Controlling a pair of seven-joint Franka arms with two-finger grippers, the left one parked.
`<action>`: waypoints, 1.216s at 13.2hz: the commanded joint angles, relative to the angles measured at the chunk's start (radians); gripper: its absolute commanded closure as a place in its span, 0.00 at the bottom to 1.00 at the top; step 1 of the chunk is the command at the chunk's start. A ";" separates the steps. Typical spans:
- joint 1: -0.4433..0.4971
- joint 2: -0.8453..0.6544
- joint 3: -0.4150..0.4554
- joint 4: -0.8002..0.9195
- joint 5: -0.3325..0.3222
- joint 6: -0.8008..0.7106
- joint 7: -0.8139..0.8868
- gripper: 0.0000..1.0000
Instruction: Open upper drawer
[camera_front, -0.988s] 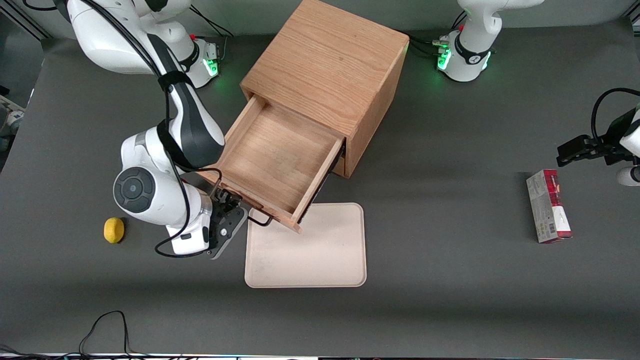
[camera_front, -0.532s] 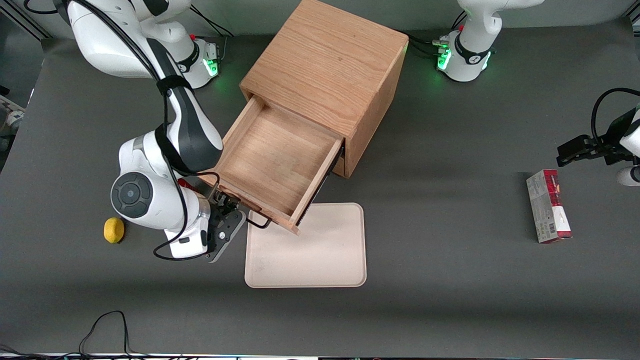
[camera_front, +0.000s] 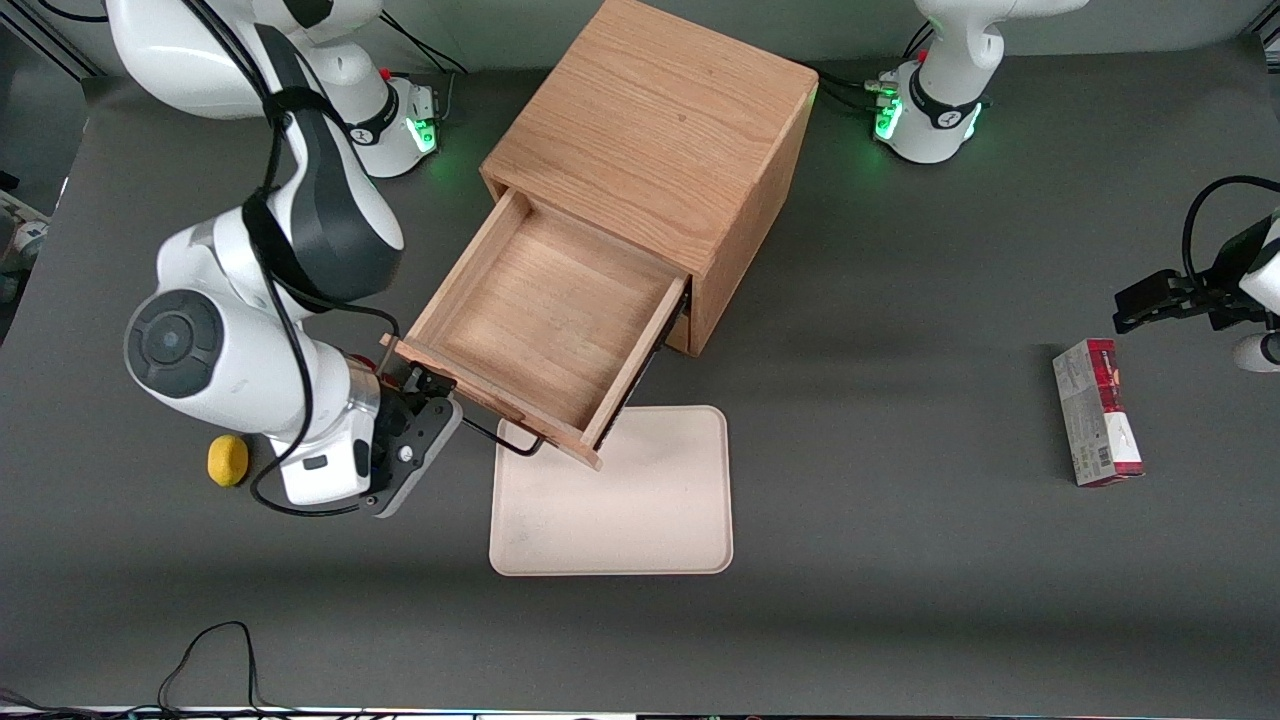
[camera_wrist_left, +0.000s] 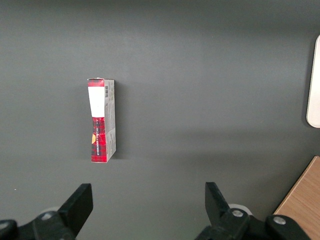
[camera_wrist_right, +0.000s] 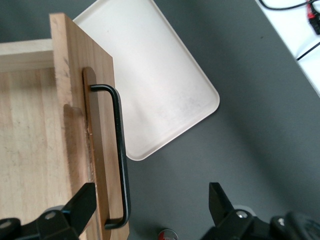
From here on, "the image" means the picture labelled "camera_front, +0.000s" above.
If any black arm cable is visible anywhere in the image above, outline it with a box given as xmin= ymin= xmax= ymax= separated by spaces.
xmin=180 ymin=0 xmax=401 ymax=519
xmin=1182 ymin=175 xmax=1280 ymax=291

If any wooden drawer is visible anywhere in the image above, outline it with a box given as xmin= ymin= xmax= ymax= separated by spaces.
xmin=380 ymin=188 xmax=691 ymax=471

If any cream rectangular tray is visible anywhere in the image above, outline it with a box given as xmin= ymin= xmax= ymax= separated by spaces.
xmin=488 ymin=404 xmax=734 ymax=578

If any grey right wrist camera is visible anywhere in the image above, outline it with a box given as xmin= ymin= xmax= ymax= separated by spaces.
xmin=362 ymin=395 xmax=466 ymax=519

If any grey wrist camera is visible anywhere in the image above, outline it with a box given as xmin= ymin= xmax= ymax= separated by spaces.
xmin=1232 ymin=333 xmax=1280 ymax=373
xmin=362 ymin=395 xmax=466 ymax=519

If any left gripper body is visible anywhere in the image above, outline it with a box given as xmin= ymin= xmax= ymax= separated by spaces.
xmin=1215 ymin=215 xmax=1280 ymax=313

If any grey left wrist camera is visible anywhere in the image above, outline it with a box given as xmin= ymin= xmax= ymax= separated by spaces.
xmin=1232 ymin=333 xmax=1280 ymax=373

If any yellow lemon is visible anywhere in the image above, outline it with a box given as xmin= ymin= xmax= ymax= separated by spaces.
xmin=207 ymin=434 xmax=250 ymax=488

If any black cable on table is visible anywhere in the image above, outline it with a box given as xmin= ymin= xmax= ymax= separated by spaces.
xmin=0 ymin=620 xmax=301 ymax=720

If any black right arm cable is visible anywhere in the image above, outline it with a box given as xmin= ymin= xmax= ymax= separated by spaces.
xmin=180 ymin=0 xmax=401 ymax=519

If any red plaid cardboard box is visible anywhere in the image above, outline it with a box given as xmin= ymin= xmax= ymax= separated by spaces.
xmin=1052 ymin=338 xmax=1146 ymax=489

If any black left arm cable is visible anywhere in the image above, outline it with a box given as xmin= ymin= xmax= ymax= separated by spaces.
xmin=1182 ymin=175 xmax=1280 ymax=291

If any black base cable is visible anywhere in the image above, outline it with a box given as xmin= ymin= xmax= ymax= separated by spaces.
xmin=812 ymin=65 xmax=886 ymax=113
xmin=378 ymin=10 xmax=469 ymax=76

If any black metal drawer handle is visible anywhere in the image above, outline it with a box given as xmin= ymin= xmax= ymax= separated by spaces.
xmin=462 ymin=415 xmax=547 ymax=459

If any wooden drawer cabinet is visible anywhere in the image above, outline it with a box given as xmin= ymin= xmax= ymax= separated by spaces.
xmin=480 ymin=0 xmax=821 ymax=358

